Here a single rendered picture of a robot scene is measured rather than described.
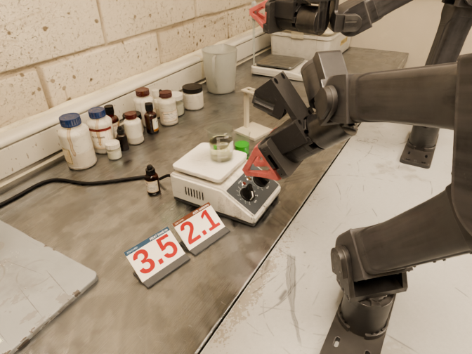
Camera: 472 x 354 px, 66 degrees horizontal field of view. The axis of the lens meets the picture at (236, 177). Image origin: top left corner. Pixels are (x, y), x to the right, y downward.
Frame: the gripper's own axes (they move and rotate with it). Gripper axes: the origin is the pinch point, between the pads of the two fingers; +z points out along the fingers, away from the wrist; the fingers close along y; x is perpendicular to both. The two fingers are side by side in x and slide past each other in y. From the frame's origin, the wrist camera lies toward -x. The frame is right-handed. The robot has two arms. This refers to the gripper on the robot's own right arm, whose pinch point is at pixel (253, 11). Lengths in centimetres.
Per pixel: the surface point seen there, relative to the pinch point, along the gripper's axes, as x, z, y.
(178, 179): 26.2, -12.5, 36.1
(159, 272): 32, -25, 51
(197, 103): 30.3, 24.5, 0.3
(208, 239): 32, -25, 40
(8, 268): 32, -7, 69
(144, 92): 22.0, 26.3, 18.3
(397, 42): 28, 9, -113
